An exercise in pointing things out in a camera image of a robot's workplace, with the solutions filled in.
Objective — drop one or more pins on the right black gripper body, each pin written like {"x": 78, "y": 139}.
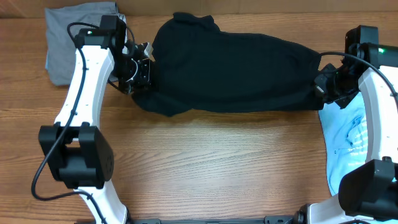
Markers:
{"x": 339, "y": 85}

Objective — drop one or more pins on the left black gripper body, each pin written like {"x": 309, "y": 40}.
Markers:
{"x": 135, "y": 76}

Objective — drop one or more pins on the black t-shirt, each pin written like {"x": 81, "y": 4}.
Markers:
{"x": 198, "y": 66}

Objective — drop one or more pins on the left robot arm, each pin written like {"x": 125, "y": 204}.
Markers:
{"x": 74, "y": 148}

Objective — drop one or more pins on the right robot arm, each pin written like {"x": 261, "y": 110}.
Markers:
{"x": 368, "y": 193}

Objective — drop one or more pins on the light blue t-shirt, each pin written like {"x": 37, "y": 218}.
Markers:
{"x": 346, "y": 139}

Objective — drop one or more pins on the folded grey shorts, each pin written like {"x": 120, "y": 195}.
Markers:
{"x": 60, "y": 61}

